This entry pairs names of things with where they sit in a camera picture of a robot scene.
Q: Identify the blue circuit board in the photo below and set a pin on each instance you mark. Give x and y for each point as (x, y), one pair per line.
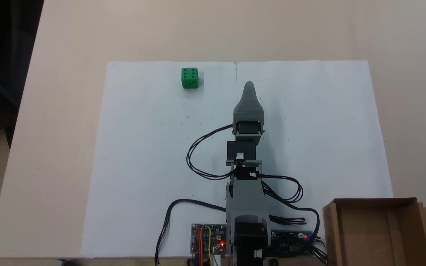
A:
(290, 240)

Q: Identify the brown cardboard box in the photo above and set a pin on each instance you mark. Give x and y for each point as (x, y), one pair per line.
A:
(375, 236)

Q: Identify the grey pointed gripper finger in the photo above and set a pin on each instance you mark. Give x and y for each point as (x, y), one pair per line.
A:
(249, 96)

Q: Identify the white paper sheet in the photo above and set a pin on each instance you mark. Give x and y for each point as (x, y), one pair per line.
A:
(146, 166)

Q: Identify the green die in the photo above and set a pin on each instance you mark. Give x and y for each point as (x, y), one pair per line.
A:
(189, 78)

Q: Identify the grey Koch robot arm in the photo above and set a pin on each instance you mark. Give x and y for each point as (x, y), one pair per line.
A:
(248, 199)

